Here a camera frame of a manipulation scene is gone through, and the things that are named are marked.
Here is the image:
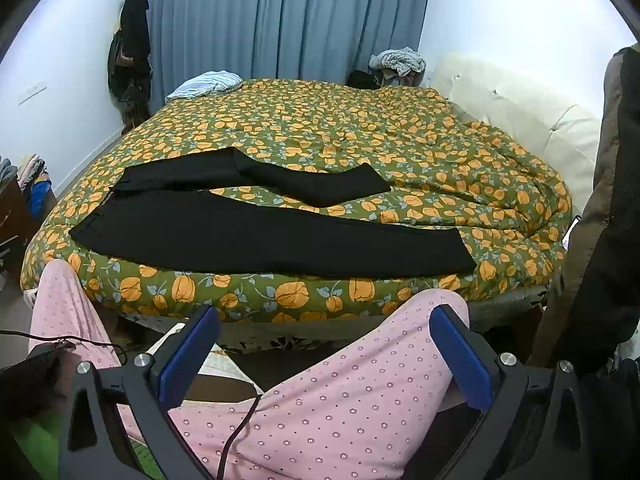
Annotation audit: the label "blue curtain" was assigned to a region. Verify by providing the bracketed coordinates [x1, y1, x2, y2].
[137, 0, 433, 111]

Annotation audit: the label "person's right leg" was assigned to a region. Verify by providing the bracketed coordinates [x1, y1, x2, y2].
[167, 287, 471, 480]

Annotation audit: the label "brown and black hanging coat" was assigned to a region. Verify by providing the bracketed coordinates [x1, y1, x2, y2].
[530, 45, 640, 376]

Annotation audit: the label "cream padded headboard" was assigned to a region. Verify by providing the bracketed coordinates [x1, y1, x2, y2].
[430, 52, 603, 216]

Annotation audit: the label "dark cloth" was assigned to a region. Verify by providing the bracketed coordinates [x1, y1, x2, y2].
[0, 342, 76, 418]

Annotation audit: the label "green floral blanket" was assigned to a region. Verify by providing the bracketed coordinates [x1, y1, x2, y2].
[20, 77, 573, 323]

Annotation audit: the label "black cable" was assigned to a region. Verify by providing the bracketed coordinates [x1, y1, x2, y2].
[0, 330, 128, 366]
[220, 394, 262, 480]

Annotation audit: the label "person's leg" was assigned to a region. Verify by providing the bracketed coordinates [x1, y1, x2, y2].
[27, 260, 146, 441]
[167, 287, 471, 480]

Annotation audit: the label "black bag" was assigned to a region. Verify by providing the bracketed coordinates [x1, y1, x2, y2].
[346, 69, 386, 90]

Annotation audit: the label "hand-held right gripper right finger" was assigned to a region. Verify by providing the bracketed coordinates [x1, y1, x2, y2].
[429, 304, 596, 480]

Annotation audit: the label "black pants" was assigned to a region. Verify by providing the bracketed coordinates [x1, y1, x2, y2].
[69, 147, 478, 279]

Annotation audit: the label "person's left leg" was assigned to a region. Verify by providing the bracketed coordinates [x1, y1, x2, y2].
[27, 260, 146, 441]

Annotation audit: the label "dark hanging clothes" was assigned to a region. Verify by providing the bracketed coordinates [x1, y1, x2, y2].
[107, 0, 152, 136]

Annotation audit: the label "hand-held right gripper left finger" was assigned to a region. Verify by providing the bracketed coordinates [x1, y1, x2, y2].
[59, 304, 223, 480]

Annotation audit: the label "white wall socket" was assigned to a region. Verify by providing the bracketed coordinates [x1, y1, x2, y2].
[19, 84, 48, 106]

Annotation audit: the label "white striped cloth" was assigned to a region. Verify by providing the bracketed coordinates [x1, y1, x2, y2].
[166, 71, 244, 100]

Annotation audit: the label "brown wooden cabinet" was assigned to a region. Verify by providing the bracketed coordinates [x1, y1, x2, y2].
[0, 187, 43, 273]

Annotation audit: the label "grey patterned cloth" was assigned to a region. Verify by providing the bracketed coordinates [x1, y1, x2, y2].
[369, 47, 427, 77]

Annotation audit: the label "pile of colourful clothes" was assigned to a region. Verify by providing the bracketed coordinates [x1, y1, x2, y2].
[0, 152, 53, 221]

